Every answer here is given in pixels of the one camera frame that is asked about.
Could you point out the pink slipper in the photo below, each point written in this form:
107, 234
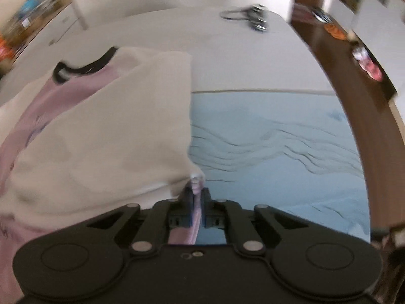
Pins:
370, 66
378, 74

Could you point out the white sideboard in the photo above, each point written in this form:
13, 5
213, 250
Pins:
63, 25

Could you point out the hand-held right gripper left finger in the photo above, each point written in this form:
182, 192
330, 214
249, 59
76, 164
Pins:
189, 202

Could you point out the pink and cream sweatshirt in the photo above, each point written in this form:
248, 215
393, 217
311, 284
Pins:
95, 133

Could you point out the keys on table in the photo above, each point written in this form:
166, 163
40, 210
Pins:
253, 17

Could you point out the grey white slipper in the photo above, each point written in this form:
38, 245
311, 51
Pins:
360, 53

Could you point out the light blue printed table mat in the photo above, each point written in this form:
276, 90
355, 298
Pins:
269, 171

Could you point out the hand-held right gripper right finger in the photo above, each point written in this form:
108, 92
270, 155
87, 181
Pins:
205, 202

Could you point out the patterned doormat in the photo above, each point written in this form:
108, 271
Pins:
302, 12

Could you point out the grey sneaker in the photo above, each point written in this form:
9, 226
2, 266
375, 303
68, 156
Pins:
326, 17
317, 12

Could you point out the orange slipper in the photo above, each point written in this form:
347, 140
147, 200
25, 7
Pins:
340, 34
332, 29

